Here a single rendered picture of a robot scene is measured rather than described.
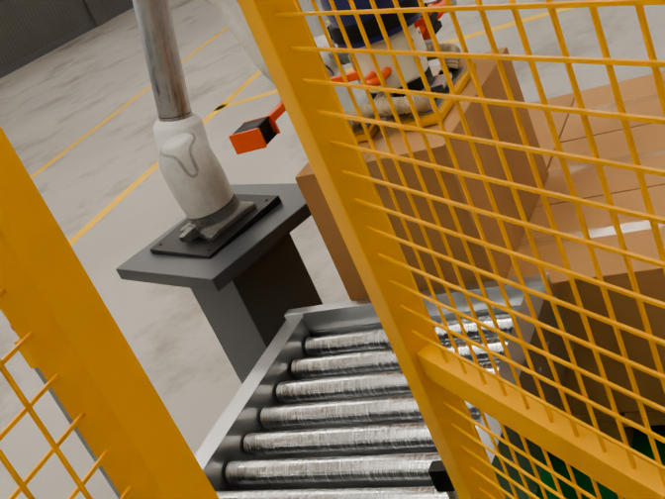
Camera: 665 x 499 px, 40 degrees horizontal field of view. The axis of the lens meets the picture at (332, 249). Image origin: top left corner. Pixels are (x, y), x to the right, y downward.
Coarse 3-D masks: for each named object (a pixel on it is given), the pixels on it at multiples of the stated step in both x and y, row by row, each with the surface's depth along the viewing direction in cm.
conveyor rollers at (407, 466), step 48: (336, 336) 228; (384, 336) 220; (288, 384) 217; (336, 384) 210; (384, 384) 203; (288, 432) 200; (336, 432) 193; (384, 432) 187; (240, 480) 196; (288, 480) 190; (336, 480) 184
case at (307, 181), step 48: (384, 144) 216; (432, 144) 204; (480, 144) 219; (384, 192) 213; (432, 192) 208; (480, 192) 215; (528, 192) 244; (336, 240) 227; (432, 240) 215; (480, 240) 211; (432, 288) 223
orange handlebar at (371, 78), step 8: (440, 16) 253; (424, 32) 241; (352, 72) 227; (384, 72) 217; (336, 80) 230; (352, 80) 228; (368, 80) 215; (376, 80) 215; (384, 80) 216; (280, 104) 228; (272, 112) 224; (280, 112) 227
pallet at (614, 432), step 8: (576, 416) 230; (584, 416) 229; (600, 416) 227; (608, 416) 226; (624, 416) 226; (632, 416) 223; (640, 416) 223; (648, 416) 222; (656, 416) 221; (664, 416) 220; (592, 424) 229; (600, 424) 228; (608, 424) 228; (616, 424) 227; (624, 424) 226; (640, 424) 224; (656, 424) 222; (664, 424) 221; (608, 432) 229; (616, 432) 228; (624, 432) 230; (632, 432) 237
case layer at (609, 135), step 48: (624, 96) 290; (576, 144) 273; (624, 144) 260; (576, 192) 246; (624, 192) 235; (624, 240) 215; (624, 288) 205; (576, 336) 217; (624, 336) 212; (576, 384) 225; (624, 384) 219
